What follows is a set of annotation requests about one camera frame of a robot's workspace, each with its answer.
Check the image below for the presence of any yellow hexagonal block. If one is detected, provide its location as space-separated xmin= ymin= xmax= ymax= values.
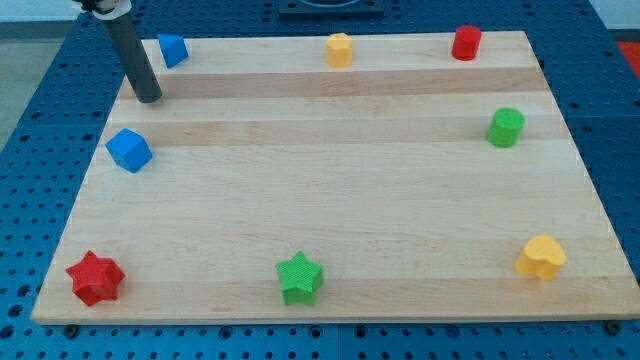
xmin=326 ymin=33 xmax=353 ymax=68

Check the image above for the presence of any green cylinder block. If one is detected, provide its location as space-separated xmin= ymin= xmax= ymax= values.
xmin=486 ymin=107 xmax=526 ymax=148

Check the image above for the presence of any blue triangular prism block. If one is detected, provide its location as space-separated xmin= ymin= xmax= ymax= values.
xmin=157 ymin=34 xmax=189 ymax=68

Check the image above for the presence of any red cylinder block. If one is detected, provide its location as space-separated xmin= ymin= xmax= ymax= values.
xmin=451 ymin=25 xmax=482 ymax=61

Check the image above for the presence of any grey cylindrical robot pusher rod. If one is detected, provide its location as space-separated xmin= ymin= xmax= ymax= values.
xmin=103 ymin=13 xmax=162 ymax=103

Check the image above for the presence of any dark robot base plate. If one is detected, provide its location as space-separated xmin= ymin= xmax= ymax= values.
xmin=278 ymin=0 xmax=385 ymax=19

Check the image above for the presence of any yellow heart block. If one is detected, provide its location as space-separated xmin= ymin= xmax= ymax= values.
xmin=514 ymin=235 xmax=567 ymax=280

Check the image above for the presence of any red star block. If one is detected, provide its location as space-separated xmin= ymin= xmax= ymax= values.
xmin=65 ymin=251 xmax=126 ymax=307

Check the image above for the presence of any green star block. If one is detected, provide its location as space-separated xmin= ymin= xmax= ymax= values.
xmin=276 ymin=251 xmax=323 ymax=306

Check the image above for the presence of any wooden board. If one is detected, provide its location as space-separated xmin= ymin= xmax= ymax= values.
xmin=32 ymin=31 xmax=639 ymax=325

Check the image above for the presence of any blue cube block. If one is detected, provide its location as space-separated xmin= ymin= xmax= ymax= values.
xmin=106 ymin=128 xmax=153 ymax=173

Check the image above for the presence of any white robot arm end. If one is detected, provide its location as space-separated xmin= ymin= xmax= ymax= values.
xmin=72 ymin=0 xmax=132 ymax=21

